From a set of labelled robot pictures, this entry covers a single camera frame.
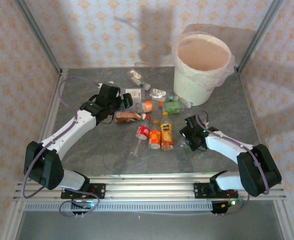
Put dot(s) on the white box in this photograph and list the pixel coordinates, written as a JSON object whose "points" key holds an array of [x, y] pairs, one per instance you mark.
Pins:
{"points": [[134, 93]]}

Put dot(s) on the brown drink bottle white cap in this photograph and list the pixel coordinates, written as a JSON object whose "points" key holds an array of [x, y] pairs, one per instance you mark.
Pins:
{"points": [[127, 117]]}

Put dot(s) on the clear unlabelled plastic bottle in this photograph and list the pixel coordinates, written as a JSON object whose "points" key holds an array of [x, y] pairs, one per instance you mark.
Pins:
{"points": [[182, 143]]}

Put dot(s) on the orange juice bottle yellow cap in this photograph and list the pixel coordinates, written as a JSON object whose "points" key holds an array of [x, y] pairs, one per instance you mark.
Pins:
{"points": [[167, 135]]}

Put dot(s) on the clear bottle orange label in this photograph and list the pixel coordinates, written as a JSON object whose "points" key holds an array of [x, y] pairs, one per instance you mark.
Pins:
{"points": [[148, 106]]}

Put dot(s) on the green lime label bottle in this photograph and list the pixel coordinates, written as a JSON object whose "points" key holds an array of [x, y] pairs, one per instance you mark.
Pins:
{"points": [[173, 108]]}

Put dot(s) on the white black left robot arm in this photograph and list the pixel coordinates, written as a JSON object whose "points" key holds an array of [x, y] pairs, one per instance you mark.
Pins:
{"points": [[69, 130]]}

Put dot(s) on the white plastic bin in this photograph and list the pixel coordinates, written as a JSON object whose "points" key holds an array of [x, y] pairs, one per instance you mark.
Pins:
{"points": [[194, 92]]}

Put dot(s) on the translucent pink bin liner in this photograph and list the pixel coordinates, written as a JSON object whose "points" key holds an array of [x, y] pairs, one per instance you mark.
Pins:
{"points": [[202, 55]]}

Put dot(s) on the clear water bottle orange-green label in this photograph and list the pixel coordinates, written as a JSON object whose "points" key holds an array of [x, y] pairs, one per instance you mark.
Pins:
{"points": [[135, 74]]}

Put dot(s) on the clear water bottle leaf label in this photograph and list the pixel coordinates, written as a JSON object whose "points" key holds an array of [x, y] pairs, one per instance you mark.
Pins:
{"points": [[158, 92]]}

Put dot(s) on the base controller board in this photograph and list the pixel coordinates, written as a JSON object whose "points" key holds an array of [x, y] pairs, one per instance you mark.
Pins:
{"points": [[222, 206], [85, 205]]}

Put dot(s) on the aluminium table side rail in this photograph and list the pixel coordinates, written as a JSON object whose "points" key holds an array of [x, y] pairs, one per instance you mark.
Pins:
{"points": [[52, 107], [249, 100]]}

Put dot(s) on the aluminium table edge rail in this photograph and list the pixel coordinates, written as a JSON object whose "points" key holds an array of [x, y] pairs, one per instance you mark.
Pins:
{"points": [[149, 176]]}

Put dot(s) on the wide aluminium base rail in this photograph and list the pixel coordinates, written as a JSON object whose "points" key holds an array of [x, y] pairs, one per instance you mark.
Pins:
{"points": [[149, 191]]}

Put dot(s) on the aluminium frame post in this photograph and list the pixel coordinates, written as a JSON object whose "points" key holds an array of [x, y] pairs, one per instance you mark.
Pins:
{"points": [[39, 35], [259, 35]]}

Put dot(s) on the aluminium frame leg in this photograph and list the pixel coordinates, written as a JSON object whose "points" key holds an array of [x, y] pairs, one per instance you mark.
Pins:
{"points": [[285, 220], [12, 220]]}

